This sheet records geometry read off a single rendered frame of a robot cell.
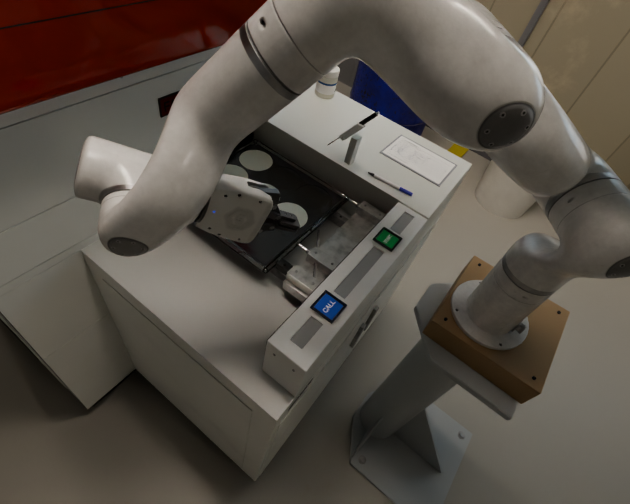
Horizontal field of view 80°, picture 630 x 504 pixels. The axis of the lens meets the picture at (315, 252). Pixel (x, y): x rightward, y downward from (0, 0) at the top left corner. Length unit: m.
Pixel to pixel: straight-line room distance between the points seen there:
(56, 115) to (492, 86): 0.74
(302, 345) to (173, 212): 0.39
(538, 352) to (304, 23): 0.87
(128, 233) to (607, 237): 0.67
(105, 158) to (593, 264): 0.72
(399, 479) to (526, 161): 1.40
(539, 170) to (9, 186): 0.89
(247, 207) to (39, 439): 1.38
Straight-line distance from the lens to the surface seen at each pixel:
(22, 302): 1.10
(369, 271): 0.87
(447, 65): 0.41
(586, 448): 2.27
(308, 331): 0.76
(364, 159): 1.17
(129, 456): 1.69
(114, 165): 0.55
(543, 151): 0.57
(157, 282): 0.98
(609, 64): 3.19
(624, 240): 0.71
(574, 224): 0.74
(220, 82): 0.44
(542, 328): 1.09
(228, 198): 0.58
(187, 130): 0.46
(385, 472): 1.72
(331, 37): 0.41
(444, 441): 1.85
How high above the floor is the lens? 1.62
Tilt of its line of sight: 49 degrees down
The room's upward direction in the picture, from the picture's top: 16 degrees clockwise
